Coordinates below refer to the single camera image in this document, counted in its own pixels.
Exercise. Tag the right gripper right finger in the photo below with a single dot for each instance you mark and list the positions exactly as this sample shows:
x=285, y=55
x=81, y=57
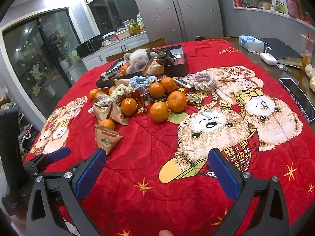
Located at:
x=270, y=217

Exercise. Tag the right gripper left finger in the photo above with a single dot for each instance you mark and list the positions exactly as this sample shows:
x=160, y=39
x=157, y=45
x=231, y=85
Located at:
x=50, y=191

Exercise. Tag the brown triangular snack packet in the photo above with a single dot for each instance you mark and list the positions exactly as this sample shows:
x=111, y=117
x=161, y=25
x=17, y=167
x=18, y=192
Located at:
x=106, y=138

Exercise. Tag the red bear-print blanket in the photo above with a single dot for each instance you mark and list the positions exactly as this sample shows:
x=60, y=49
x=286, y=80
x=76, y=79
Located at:
x=156, y=177

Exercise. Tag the small orange far left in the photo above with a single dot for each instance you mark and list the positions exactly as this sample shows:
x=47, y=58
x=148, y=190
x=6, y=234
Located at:
x=93, y=93

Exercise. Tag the cream knitted scrunchie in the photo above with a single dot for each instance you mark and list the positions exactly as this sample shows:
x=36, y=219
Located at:
x=121, y=90

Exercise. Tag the black smartphone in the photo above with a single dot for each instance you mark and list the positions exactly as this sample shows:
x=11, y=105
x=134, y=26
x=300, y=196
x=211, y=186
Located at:
x=302, y=101

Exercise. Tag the black white coil hair clip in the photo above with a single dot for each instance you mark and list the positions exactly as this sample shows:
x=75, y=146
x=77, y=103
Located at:
x=111, y=73

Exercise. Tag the glass sliding door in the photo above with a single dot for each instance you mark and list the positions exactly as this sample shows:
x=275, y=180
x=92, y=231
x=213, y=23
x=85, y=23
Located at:
x=43, y=55

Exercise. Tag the white kitchen cabinet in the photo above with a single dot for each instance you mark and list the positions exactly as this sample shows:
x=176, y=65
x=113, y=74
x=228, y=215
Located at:
x=98, y=58

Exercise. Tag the blue knitted scrunchie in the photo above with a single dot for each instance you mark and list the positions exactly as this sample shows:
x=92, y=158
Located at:
x=141, y=83

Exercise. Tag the orange in tray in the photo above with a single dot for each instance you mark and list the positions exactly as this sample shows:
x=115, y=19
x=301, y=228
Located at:
x=123, y=69

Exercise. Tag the gold bar trinket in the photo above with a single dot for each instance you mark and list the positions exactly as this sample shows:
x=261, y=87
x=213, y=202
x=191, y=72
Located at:
x=194, y=100

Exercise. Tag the large right mandarin orange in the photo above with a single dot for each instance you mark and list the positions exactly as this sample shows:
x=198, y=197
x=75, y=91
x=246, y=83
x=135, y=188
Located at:
x=177, y=102

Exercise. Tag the black microwave oven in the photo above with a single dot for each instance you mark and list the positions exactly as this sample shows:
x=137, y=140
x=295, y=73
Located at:
x=90, y=46

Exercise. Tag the wooden chair back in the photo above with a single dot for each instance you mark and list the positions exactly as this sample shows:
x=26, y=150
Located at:
x=150, y=45

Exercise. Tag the brown snack packet in tray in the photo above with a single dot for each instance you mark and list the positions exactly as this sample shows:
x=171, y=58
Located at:
x=153, y=68

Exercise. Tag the lilac knitted scrunchie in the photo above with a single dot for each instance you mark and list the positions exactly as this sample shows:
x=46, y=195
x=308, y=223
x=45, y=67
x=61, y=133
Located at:
x=202, y=81

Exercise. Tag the white lighter with blue label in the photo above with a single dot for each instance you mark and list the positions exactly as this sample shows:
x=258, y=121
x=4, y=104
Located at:
x=184, y=84

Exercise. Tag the white fluffy hair claw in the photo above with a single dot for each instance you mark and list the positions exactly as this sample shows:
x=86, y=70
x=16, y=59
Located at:
x=137, y=59

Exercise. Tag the black shallow tray box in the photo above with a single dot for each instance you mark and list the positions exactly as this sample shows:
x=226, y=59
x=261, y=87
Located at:
x=177, y=69

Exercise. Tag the black notebook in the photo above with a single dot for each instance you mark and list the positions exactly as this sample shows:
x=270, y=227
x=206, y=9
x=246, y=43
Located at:
x=282, y=52

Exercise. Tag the brown beaded scrunchie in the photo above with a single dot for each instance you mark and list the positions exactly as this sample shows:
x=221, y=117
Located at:
x=162, y=56

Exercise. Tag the blue tissue pack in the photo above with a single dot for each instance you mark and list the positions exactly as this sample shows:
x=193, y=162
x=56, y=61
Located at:
x=251, y=43

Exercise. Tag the silver double-door refrigerator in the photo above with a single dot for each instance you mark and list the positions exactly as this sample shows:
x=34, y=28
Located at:
x=180, y=20

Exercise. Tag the white charger with cable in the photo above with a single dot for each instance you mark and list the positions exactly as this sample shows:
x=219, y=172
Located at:
x=267, y=57

